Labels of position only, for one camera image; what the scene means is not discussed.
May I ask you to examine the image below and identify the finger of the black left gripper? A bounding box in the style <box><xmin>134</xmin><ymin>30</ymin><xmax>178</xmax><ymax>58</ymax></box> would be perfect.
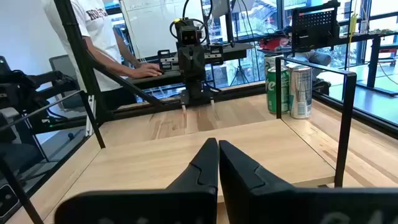
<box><xmin>178</xmin><ymin>49</ymin><xmax>193</xmax><ymax>80</ymax></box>
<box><xmin>192</xmin><ymin>49</ymin><xmax>207</xmax><ymax>80</ymax></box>

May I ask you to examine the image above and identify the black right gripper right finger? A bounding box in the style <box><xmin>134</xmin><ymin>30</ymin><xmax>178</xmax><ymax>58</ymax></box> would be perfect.
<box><xmin>218</xmin><ymin>139</ymin><xmax>398</xmax><ymax>224</ymax></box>

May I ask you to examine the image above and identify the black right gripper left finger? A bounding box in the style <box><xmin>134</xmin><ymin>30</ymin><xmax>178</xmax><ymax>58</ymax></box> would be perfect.
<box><xmin>54</xmin><ymin>138</ymin><xmax>219</xmax><ymax>224</ymax></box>

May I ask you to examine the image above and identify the silver blue can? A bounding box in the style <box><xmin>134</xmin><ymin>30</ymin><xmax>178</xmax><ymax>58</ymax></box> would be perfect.
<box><xmin>287</xmin><ymin>63</ymin><xmax>313</xmax><ymax>119</ymax></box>

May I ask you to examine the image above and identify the person's hand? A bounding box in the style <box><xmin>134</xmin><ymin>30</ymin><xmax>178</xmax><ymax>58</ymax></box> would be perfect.
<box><xmin>129</xmin><ymin>62</ymin><xmax>164</xmax><ymax>79</ymax></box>

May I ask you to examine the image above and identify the dark grey desk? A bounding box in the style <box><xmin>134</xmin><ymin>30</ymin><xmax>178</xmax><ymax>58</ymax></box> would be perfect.
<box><xmin>126</xmin><ymin>42</ymin><xmax>254</xmax><ymax>91</ymax></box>

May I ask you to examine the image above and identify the whiteboard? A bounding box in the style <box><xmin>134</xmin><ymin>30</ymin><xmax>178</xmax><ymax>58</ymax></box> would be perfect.
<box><xmin>119</xmin><ymin>0</ymin><xmax>205</xmax><ymax>60</ymax></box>

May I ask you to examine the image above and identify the black tripod stand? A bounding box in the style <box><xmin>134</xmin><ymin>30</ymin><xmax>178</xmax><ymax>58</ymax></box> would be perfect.
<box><xmin>229</xmin><ymin>58</ymin><xmax>249</xmax><ymax>86</ymax></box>

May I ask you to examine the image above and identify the person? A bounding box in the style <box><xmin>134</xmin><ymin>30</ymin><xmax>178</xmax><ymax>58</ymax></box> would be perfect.
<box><xmin>42</xmin><ymin>0</ymin><xmax>164</xmax><ymax>110</ymax></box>
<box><xmin>292</xmin><ymin>49</ymin><xmax>332</xmax><ymax>94</ymax></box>

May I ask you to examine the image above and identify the green Sprite can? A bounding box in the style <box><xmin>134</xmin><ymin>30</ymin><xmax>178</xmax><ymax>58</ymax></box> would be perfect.
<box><xmin>266</xmin><ymin>65</ymin><xmax>290</xmax><ymax>114</ymax></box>

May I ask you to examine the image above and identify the grey office chair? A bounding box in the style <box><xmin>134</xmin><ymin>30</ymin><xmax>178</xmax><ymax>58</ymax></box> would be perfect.
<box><xmin>49</xmin><ymin>55</ymin><xmax>78</xmax><ymax>82</ymax></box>

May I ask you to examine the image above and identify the black pegboard panel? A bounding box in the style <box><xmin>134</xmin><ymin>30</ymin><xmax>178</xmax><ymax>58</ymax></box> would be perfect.
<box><xmin>291</xmin><ymin>1</ymin><xmax>340</xmax><ymax>54</ymax></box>

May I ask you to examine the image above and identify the black side table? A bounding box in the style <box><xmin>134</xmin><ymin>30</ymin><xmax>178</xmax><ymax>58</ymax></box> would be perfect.
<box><xmin>337</xmin><ymin>29</ymin><xmax>398</xmax><ymax>97</ymax></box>

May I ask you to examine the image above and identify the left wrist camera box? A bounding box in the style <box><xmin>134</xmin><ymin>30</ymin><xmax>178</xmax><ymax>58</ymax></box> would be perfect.
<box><xmin>175</xmin><ymin>18</ymin><xmax>203</xmax><ymax>48</ymax></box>

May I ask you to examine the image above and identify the wooden shelf black metal frame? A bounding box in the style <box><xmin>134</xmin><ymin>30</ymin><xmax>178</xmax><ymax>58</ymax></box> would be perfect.
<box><xmin>0</xmin><ymin>55</ymin><xmax>358</xmax><ymax>224</ymax></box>

